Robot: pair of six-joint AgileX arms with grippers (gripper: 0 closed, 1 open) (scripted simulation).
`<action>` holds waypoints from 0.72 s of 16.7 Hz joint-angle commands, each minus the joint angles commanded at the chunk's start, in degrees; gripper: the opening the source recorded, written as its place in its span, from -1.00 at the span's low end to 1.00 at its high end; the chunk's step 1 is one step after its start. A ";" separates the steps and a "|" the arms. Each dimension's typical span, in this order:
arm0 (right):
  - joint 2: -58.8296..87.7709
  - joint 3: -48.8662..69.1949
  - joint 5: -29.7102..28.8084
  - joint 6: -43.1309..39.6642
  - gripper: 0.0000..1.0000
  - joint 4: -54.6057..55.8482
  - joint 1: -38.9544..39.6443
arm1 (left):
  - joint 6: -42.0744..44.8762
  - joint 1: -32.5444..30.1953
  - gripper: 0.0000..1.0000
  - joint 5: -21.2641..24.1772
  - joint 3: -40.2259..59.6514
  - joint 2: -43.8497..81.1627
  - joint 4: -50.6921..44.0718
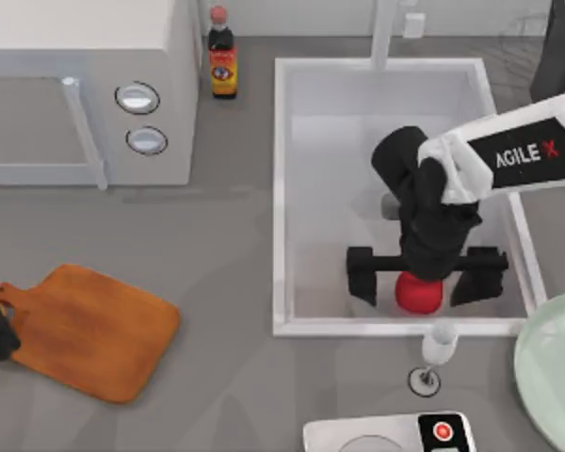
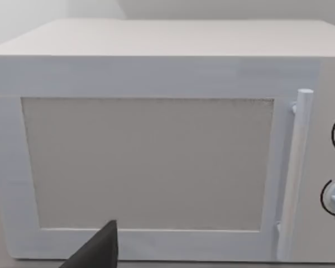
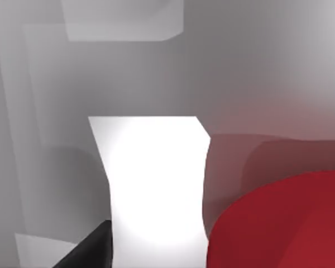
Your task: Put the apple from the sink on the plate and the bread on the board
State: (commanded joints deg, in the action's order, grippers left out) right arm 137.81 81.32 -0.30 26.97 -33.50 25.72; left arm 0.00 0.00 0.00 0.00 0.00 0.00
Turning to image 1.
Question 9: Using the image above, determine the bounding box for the red apple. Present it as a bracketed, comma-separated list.
[394, 271, 445, 316]

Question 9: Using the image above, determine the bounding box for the pale grey rounded box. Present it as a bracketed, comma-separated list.
[379, 193, 404, 222]

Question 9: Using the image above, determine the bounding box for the clear wine glass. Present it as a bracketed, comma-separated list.
[406, 323, 458, 398]

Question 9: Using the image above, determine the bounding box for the white sink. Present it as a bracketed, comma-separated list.
[271, 56, 548, 339]

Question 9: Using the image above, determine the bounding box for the pale green plate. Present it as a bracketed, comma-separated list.
[513, 290, 565, 452]

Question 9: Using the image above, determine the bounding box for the white kitchen scale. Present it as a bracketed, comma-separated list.
[302, 410, 477, 452]

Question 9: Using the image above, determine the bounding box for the tall white tap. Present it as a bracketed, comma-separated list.
[370, 0, 398, 71]

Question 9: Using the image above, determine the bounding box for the small white box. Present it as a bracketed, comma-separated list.
[402, 12, 427, 40]

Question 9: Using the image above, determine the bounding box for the dark sauce bottle red cap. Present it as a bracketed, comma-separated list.
[207, 5, 240, 101]

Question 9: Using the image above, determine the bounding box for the round microwave knob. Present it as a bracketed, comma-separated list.
[125, 125, 170, 157]
[114, 81, 162, 116]

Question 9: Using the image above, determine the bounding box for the wooden cutting board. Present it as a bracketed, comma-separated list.
[0, 263, 182, 406]

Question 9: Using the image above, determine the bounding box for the pale microwave oven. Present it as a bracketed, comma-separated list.
[0, 0, 204, 190]

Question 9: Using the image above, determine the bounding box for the microwave oven door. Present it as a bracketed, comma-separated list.
[0, 76, 105, 187]

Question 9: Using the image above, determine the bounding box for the pale microwave door handle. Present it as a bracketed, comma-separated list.
[60, 76, 110, 192]

